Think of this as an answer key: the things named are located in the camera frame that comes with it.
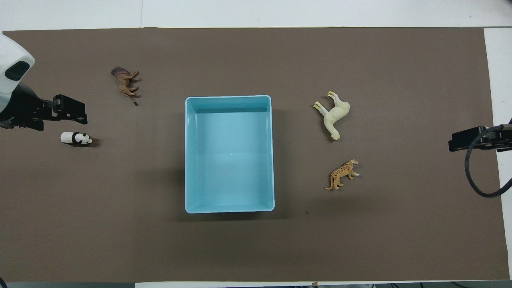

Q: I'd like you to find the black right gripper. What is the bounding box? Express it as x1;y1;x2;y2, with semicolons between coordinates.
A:
448;125;512;153

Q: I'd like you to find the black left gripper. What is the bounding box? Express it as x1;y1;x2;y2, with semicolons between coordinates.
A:
0;84;88;131

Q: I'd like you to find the black and white panda toy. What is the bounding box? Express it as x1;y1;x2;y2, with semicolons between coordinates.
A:
60;132;93;147

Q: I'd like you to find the brown lion toy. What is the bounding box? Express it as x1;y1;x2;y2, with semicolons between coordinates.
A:
110;66;140;106

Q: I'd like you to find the orange striped tiger toy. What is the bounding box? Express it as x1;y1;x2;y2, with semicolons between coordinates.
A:
324;159;360;191

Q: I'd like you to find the cream horse toy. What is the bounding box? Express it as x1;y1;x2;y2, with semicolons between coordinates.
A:
313;91;351;141

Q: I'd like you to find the light blue storage box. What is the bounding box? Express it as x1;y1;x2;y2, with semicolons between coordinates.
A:
184;95;276;214

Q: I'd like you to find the brown table mat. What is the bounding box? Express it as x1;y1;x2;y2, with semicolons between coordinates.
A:
0;26;510;284

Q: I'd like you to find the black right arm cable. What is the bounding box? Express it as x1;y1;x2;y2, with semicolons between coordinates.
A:
464;118;512;198

